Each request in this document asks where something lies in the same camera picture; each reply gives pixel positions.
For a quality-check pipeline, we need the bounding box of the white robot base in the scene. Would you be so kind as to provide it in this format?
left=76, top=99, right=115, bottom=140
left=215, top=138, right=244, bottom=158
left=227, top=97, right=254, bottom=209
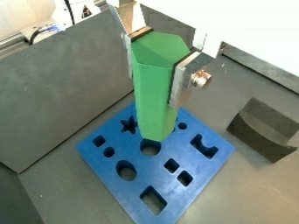
left=51, top=0, right=100, bottom=26

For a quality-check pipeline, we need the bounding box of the black angled block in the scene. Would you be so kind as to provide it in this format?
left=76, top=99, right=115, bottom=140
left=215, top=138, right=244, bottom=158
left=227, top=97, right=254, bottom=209
left=227, top=98, right=299, bottom=163

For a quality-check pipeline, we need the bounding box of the green hexagonal prism peg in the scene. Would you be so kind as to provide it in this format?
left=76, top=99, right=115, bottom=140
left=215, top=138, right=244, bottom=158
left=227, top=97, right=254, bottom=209
left=131, top=31, right=191, bottom=142

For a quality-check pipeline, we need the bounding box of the aluminium rail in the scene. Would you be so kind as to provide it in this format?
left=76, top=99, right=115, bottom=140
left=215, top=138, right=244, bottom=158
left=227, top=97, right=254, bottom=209
left=0, top=32, right=28, bottom=56

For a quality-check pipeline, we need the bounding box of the dark grey foam mat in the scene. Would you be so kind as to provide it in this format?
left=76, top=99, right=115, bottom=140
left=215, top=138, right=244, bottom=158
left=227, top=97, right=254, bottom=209
left=0, top=11, right=132, bottom=173

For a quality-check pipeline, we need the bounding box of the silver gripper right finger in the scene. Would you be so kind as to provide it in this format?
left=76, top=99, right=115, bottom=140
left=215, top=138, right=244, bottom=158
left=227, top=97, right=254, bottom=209
left=168, top=52, right=212, bottom=109

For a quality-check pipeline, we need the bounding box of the blue shape sorter board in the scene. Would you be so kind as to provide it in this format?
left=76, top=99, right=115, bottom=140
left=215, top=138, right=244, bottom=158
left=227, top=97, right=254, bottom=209
left=78, top=105, right=235, bottom=224

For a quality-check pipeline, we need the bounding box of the black cable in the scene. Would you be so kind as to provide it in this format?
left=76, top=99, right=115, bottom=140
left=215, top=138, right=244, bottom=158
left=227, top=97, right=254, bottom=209
left=27, top=25, right=51, bottom=46

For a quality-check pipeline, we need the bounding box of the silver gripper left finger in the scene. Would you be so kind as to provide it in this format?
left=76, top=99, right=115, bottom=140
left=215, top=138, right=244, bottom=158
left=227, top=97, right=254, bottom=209
left=107, top=1, right=154, bottom=77

